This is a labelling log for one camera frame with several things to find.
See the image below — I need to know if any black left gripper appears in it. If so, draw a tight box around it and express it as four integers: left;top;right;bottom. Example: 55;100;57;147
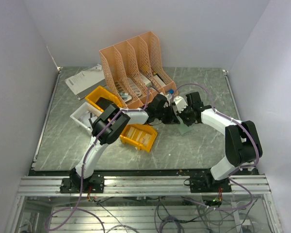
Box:
156;105;180;125

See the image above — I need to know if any yellow bin with cards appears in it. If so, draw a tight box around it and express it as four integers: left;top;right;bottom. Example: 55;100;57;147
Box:
120;124;158;152

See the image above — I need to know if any yellow bin with black items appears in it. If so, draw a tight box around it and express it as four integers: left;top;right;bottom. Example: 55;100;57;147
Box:
85;86;123;114

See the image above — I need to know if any white bin with cards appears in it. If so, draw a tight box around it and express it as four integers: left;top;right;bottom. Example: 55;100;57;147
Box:
70;102;102;135

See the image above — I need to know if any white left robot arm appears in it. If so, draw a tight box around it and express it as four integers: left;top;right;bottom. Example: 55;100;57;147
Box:
69;94;179;193

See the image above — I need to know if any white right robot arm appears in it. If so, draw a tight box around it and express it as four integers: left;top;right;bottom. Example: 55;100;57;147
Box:
173;92;262;192

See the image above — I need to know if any white stapler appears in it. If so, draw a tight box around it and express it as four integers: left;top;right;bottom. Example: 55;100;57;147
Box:
120;93;132;103

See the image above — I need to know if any peach plastic file organizer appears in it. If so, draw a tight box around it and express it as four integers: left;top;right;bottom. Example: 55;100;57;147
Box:
99;31;177;108

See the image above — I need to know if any white paper booklet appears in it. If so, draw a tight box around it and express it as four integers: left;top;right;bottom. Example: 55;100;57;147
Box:
65;64;106;100

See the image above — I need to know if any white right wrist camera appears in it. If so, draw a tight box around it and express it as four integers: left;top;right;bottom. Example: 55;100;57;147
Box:
172;96;188;115

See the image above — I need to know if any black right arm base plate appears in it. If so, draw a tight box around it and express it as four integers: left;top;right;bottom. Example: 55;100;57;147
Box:
183;177;231;193

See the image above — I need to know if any aluminium frame rail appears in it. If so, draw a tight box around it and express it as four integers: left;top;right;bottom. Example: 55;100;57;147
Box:
17;175;271;197

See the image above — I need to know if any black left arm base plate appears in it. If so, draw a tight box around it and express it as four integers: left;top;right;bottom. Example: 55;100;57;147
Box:
60;176;104;194

